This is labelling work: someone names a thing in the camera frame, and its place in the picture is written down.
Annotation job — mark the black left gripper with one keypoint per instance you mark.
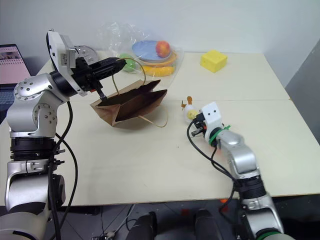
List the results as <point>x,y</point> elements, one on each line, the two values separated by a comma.
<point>83,75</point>

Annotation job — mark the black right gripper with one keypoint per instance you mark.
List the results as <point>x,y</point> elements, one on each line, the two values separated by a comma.
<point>200,126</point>

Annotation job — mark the white yellow plush toy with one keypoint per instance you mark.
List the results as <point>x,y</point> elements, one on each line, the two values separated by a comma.
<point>190,112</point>

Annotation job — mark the brown paper bag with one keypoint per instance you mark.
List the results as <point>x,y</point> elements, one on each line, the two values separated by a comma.
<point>135,105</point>

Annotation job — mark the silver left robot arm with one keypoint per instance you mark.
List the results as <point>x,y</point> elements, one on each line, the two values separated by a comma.
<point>30,90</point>

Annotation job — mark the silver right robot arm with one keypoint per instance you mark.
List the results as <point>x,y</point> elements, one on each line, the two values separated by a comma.
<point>240,160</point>

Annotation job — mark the clear plastic bag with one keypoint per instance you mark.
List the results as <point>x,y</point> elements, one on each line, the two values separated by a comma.
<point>112,37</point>

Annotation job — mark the yellow cheese plush toy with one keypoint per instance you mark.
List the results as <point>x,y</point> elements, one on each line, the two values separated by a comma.
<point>213,61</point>

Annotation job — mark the green zip tie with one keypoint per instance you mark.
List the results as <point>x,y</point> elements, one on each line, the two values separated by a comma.
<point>226,128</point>

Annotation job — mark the blue plate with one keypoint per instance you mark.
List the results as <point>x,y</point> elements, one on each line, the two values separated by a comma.
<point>145,50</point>

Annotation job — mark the yellow banana toy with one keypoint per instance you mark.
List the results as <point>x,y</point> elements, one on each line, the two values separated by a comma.
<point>158,71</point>

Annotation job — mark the red apple toy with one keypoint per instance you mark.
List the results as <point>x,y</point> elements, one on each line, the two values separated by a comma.
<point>163,49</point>

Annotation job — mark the orange bowl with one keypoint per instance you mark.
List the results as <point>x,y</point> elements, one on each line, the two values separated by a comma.
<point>174,57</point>

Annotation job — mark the open laptop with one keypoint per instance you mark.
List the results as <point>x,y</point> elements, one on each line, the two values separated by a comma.
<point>10,65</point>

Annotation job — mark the dark rounded shape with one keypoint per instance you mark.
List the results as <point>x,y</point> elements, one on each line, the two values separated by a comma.
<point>143,226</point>
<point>207,225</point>

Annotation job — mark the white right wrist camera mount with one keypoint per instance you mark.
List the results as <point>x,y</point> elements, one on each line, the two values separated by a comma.
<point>212,117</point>

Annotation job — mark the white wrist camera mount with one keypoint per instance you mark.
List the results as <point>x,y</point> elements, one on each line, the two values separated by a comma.
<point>56,47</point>
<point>212,117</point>

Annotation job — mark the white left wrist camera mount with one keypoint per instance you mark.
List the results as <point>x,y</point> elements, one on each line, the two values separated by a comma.
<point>56,47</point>

